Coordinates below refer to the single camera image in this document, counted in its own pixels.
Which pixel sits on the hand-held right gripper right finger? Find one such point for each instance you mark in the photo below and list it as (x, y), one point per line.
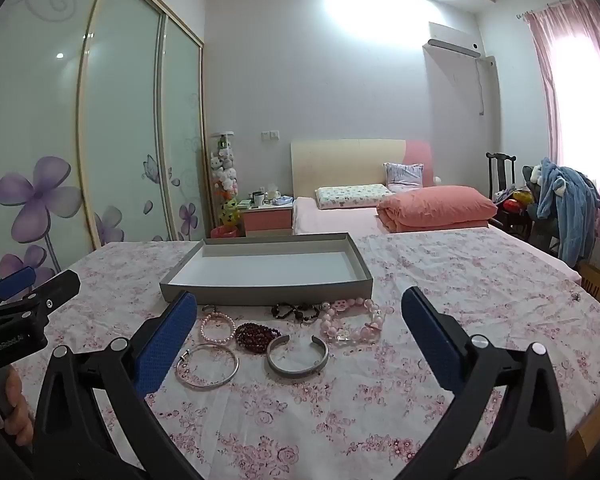
(430, 345)

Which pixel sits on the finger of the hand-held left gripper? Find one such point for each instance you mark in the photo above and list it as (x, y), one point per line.
(15, 278)
(55, 286)

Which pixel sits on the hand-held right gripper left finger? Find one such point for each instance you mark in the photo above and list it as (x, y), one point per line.
(166, 345)

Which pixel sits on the pink pearl strand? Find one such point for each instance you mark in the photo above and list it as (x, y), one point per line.
(204, 328)

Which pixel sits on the thin silver bangle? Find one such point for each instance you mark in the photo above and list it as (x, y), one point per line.
(207, 384)

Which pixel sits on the grey cardboard tray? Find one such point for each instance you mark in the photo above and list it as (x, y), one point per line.
(260, 265)

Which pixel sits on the wide silver cuff bangle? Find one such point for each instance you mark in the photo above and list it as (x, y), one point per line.
(295, 374)

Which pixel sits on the person's left hand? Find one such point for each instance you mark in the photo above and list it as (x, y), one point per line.
(19, 395)

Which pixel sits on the coral pink pillow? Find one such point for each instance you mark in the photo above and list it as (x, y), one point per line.
(435, 207)

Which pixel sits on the pink floral tablecloth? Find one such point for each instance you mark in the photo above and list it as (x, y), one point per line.
(305, 425)

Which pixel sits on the bed with pink sheet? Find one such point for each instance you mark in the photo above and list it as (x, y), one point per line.
(340, 217)

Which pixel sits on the pink nightstand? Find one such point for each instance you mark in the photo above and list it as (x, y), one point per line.
(267, 220)

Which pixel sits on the red and yellow toys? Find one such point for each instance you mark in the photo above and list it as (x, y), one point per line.
(515, 205)

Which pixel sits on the floral pillow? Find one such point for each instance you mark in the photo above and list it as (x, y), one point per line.
(352, 196)

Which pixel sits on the small purple pillow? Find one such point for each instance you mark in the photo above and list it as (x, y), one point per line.
(404, 176)

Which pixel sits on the tower of plush toys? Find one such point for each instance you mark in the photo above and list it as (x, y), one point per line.
(226, 180)

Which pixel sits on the wardrobe with floral glass doors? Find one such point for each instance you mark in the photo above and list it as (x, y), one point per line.
(120, 110)

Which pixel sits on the dark wooden chair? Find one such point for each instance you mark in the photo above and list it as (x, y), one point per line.
(500, 170)

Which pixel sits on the beige and pink headboard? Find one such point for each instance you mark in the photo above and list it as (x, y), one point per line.
(340, 165)

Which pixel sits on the white pipe cover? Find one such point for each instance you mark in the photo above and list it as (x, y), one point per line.
(486, 85)

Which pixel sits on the pink curtain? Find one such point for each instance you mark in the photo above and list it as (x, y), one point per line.
(570, 85)

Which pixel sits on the white air conditioner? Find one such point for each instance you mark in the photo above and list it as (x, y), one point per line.
(452, 40)

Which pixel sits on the wall switch plate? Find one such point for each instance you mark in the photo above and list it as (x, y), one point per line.
(270, 134)

